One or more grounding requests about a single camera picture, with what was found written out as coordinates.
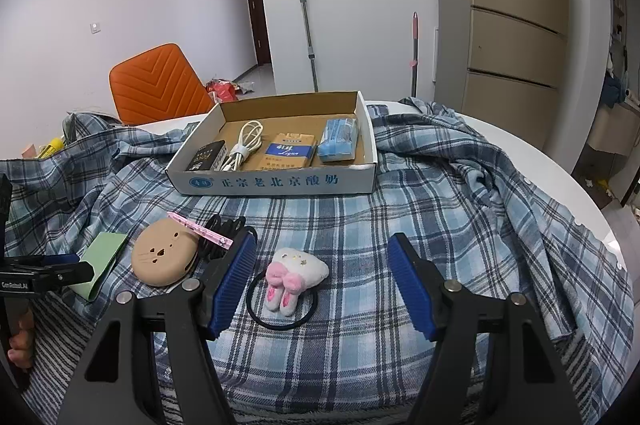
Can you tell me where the wall shelf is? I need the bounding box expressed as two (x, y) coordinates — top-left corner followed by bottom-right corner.
(610, 0), (628, 40)

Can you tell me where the blue plaid shirt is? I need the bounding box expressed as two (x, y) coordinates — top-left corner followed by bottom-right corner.
(0, 96), (633, 425)

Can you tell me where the green cloth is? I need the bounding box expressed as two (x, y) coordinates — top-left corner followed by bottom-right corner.
(67, 232), (128, 302)

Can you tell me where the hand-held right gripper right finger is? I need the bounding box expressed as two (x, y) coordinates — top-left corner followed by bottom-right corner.
(387, 232), (583, 425)

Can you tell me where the white bunny plush hair tie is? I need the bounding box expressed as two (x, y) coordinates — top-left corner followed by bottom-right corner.
(246, 247), (331, 332)

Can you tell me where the dark brown door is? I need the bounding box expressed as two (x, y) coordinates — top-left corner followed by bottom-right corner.
(242, 0), (273, 66)

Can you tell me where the yellow packet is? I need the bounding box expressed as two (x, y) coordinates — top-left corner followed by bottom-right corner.
(37, 136), (65, 158)

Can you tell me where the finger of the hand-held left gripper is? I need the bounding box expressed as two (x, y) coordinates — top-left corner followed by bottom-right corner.
(0, 253), (81, 267)
(0, 262), (94, 294)

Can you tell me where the pink comb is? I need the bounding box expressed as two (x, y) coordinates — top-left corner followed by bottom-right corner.
(167, 211), (233, 250)

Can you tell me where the gold and blue cigarette pack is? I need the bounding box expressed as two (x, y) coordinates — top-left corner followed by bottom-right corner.
(260, 132), (318, 170)

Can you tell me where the white cable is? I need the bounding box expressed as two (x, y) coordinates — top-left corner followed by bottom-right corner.
(220, 120), (265, 172)

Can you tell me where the blue tissue pack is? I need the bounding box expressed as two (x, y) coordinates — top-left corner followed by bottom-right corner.
(317, 117), (360, 163)

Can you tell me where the gold refrigerator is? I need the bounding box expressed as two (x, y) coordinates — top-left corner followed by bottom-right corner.
(460, 0), (571, 150)

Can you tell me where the cardboard box tray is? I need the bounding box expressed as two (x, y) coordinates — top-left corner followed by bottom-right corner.
(165, 91), (378, 196)

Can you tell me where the small black box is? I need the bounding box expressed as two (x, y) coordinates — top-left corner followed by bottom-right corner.
(185, 141), (228, 172)

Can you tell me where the grey mop handle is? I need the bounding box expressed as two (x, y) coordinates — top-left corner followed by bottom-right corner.
(294, 0), (319, 93)

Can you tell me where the tan cat face pouch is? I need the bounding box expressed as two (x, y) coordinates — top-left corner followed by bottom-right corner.
(132, 218), (198, 288)

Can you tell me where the grey striped cloth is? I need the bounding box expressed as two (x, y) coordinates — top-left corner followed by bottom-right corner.
(20, 290), (631, 425)

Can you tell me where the beige vanity cabinet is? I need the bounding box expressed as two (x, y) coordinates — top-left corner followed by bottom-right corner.
(587, 102), (640, 156)

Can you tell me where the red plastic bag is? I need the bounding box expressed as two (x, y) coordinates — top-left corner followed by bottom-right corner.
(206, 79), (240, 103)

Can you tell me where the orange chair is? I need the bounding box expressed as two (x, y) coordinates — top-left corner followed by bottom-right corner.
(109, 43), (216, 126)

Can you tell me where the person's left hand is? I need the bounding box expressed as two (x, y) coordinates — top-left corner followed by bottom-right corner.
(9, 307), (36, 372)

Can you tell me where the black hair claw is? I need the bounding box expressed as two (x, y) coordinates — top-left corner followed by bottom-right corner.
(197, 214), (246, 263)

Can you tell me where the blue cloth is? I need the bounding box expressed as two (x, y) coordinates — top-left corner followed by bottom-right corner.
(602, 72), (626, 108)

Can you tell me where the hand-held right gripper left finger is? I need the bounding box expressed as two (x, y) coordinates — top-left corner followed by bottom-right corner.
(59, 227), (258, 425)

